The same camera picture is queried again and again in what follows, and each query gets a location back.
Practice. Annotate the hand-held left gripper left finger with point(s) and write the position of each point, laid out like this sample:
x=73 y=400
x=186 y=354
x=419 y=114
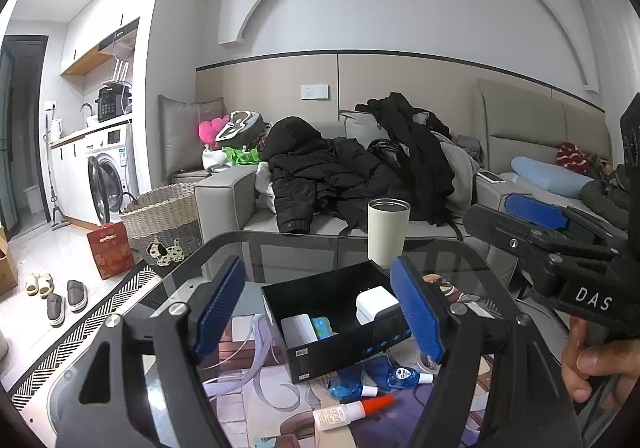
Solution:
x=220 y=308

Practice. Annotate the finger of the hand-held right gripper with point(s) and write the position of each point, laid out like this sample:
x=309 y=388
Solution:
x=500 y=233
x=535 y=211

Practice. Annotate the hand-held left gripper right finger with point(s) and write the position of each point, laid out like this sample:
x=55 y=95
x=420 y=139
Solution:
x=417 y=308

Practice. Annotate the white charger plug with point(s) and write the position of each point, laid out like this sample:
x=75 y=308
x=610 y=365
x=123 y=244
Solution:
x=375 y=304

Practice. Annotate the blue correction tape dispenser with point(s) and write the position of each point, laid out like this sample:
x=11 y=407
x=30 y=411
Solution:
x=400 y=375
x=345 y=385

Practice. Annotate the white rectangular adapter block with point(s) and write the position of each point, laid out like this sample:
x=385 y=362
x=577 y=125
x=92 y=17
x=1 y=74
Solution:
x=298 y=329

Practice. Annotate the black cardboard box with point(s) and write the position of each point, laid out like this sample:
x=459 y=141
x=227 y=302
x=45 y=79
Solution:
x=330 y=355

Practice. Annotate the glue bottle with orange cap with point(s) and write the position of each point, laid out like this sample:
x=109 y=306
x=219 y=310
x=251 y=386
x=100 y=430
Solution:
x=345 y=415

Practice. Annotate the person's right hand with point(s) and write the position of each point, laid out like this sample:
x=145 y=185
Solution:
x=595 y=363

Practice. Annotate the blue pillow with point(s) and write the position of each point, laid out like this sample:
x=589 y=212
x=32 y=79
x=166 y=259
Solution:
x=550 y=177

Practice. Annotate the white phone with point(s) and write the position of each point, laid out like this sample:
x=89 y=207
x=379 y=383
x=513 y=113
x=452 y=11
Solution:
x=492 y=177

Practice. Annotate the red patterned cloth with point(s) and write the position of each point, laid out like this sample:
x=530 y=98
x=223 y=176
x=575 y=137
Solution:
x=572 y=157

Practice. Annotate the dark green clothing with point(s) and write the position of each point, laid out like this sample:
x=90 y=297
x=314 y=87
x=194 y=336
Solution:
x=602 y=203

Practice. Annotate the grey garment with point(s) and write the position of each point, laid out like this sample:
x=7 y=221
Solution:
x=462 y=172

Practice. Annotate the white tumbler cup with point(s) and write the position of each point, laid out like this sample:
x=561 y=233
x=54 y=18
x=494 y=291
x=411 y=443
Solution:
x=389 y=233

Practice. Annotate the beige bed headboard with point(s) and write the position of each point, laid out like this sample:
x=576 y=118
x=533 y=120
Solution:
x=525 y=122

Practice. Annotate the grey sofa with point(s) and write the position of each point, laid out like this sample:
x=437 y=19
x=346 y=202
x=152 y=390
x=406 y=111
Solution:
x=225 y=208

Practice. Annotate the wicker laundry basket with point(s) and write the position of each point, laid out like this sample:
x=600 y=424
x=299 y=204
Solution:
x=160 y=223

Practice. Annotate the black coat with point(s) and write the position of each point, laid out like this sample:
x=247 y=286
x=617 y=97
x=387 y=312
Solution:
x=420 y=162

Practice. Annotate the red paper bag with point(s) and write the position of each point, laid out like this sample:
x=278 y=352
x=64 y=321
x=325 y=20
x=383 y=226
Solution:
x=110 y=253

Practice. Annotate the grey slipper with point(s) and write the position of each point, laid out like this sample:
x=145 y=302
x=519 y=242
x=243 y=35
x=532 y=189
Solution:
x=56 y=310
x=76 y=295

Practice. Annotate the white cloth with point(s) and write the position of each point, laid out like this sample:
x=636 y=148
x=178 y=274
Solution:
x=215 y=160

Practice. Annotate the black white striped rug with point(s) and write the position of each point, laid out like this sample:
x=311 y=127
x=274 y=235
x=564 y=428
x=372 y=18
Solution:
x=75 y=353

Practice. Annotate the green cloth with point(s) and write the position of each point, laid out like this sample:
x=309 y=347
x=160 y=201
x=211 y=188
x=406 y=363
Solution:
x=242 y=156

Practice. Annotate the black puffer jacket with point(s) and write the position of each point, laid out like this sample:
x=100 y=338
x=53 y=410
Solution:
x=320 y=172

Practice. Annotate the large grey cushion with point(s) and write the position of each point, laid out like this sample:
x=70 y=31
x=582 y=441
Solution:
x=182 y=137

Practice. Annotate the beige slipper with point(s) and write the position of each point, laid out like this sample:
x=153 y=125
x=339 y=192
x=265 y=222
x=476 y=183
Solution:
x=45 y=284
x=32 y=284

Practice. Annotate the pink plush toy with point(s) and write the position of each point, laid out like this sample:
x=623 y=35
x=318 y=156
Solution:
x=210 y=130

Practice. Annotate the white washing machine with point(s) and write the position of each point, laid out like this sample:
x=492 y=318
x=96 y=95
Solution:
x=110 y=167

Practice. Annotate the small grey cushion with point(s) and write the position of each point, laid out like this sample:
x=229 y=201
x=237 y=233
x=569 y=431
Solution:
x=357 y=125

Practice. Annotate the black and white round cushion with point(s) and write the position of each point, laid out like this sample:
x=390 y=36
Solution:
x=242 y=127

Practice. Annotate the mop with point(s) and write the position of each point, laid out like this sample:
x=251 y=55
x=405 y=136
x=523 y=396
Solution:
x=54 y=177

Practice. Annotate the white trash bin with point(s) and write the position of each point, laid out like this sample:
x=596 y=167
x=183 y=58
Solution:
x=31 y=200

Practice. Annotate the black rice cooker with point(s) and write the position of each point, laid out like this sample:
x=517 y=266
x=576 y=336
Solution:
x=112 y=102

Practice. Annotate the white kettle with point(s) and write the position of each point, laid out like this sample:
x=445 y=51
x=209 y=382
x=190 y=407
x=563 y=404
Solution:
x=56 y=127

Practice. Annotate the white router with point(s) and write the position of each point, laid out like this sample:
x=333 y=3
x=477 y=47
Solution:
x=121 y=75

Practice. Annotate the dark glass door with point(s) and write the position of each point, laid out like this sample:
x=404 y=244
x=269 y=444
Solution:
x=20 y=137

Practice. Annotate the range hood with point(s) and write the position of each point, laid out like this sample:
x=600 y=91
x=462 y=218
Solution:
x=120 y=40

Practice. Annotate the white wall switch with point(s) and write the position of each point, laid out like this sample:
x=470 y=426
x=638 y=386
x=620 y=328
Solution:
x=315 y=91

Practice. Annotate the white wall cabinets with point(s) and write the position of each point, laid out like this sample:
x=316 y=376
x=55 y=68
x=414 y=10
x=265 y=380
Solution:
x=100 y=27

